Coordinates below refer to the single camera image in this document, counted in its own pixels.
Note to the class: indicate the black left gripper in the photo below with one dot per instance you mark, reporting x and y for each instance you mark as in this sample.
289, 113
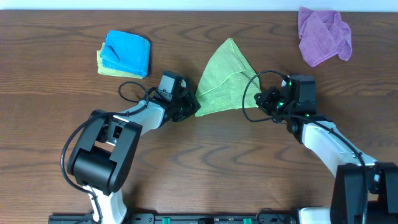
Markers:
194, 106

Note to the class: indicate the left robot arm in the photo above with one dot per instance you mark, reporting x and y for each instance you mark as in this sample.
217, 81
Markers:
97, 157

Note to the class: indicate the folded blue cloth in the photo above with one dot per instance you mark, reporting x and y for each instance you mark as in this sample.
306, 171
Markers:
126, 52

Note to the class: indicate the folded yellow-green cloth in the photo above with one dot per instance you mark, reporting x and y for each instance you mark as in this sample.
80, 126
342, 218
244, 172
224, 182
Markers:
110, 71

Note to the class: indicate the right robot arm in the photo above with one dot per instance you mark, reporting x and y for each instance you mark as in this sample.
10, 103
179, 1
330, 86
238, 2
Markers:
365, 190

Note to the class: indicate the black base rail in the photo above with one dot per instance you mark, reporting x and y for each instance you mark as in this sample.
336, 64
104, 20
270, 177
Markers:
199, 219

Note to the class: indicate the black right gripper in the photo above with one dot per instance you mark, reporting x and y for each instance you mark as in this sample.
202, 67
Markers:
265, 98

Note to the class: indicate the crumpled purple cloth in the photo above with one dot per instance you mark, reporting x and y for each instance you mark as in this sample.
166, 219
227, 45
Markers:
323, 34

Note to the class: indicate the light green microfiber cloth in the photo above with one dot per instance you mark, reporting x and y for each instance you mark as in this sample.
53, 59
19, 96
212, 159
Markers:
228, 81

